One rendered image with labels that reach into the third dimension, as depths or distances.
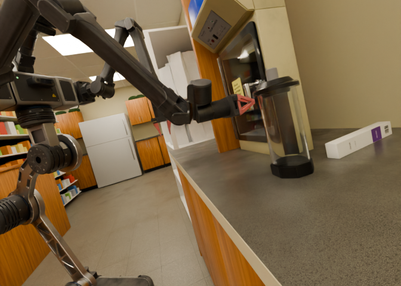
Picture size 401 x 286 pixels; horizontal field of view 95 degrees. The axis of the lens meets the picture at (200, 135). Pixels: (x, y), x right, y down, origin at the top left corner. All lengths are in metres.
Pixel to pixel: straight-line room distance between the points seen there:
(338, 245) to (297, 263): 0.06
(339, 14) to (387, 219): 0.82
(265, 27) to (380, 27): 0.42
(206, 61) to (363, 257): 0.87
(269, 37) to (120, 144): 5.06
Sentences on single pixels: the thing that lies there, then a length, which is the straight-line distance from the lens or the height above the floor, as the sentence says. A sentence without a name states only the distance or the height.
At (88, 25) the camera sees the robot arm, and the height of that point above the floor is 1.42.
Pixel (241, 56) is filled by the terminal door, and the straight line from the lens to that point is 0.74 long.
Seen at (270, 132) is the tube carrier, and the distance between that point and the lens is 0.49.
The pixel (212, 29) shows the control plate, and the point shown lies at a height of 1.45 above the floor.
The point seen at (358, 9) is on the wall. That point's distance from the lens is 0.99.
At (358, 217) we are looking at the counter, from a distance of 0.37.
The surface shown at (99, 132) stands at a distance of 5.54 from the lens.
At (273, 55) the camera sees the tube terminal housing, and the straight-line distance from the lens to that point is 0.67.
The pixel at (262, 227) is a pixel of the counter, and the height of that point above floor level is 0.94.
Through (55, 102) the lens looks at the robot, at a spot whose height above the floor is 1.38.
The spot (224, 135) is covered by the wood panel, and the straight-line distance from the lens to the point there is 0.94.
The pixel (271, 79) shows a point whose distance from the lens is 0.51.
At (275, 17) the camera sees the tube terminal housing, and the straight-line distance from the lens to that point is 0.72.
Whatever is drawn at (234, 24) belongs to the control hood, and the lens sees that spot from 0.74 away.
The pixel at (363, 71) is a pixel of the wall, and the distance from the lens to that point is 0.97.
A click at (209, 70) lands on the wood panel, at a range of 0.97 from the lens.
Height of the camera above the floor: 1.13
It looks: 5 degrees down
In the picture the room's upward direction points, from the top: 14 degrees counter-clockwise
